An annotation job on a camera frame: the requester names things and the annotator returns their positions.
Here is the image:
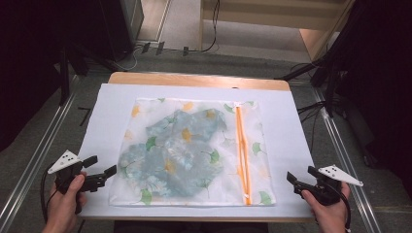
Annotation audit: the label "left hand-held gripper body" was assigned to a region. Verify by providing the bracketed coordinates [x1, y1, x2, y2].
[47, 150, 107, 195]

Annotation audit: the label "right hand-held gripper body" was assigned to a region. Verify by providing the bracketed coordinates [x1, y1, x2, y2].
[299, 164, 364, 207]

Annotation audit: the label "leaf print mesh laundry bag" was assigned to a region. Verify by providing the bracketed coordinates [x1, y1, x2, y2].
[108, 97, 277, 207]

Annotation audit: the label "blue floral garment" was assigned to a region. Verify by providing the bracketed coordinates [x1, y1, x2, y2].
[118, 108, 228, 199]

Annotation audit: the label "person's right hand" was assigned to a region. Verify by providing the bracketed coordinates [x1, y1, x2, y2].
[300, 183, 352, 233]

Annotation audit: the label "person's left hand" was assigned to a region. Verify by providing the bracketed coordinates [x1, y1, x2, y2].
[42, 171, 88, 233]

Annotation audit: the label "white table mat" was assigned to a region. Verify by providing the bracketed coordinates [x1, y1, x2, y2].
[78, 83, 316, 219]

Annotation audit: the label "black metal stand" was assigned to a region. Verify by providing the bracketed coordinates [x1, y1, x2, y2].
[275, 48, 339, 118]
[58, 45, 72, 107]

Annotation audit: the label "person's dark clothing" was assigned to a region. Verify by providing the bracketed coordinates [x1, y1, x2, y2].
[112, 220, 270, 233]

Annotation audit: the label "black curtain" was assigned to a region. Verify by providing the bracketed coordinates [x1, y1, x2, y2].
[319, 0, 412, 198]
[0, 0, 137, 153]

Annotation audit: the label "wooden table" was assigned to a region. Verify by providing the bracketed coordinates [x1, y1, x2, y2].
[78, 71, 316, 224]

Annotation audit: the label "grey cabinet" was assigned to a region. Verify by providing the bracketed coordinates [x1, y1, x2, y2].
[119, 0, 146, 45]

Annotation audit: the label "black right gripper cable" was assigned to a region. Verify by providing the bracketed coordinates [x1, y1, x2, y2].
[334, 183, 353, 233]

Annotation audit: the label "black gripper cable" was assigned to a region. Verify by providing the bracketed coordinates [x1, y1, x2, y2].
[39, 166, 59, 225]
[334, 183, 353, 233]

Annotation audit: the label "aluminium floor rail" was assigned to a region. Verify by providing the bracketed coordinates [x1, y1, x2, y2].
[311, 86, 383, 233]
[0, 73, 81, 233]

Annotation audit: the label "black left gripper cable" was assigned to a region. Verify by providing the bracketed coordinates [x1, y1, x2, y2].
[39, 166, 59, 225]

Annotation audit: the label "black floor bracket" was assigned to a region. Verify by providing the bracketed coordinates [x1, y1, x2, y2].
[77, 106, 94, 128]

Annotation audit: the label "black floor cables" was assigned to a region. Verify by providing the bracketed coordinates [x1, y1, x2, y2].
[295, 100, 326, 151]

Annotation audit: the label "white floor cable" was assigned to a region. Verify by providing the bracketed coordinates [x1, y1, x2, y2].
[117, 44, 145, 73]

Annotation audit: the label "light wooden frame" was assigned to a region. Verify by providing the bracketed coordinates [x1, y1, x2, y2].
[197, 0, 356, 62]

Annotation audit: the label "black hanging cable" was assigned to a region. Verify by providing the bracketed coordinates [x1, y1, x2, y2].
[189, 0, 222, 54]

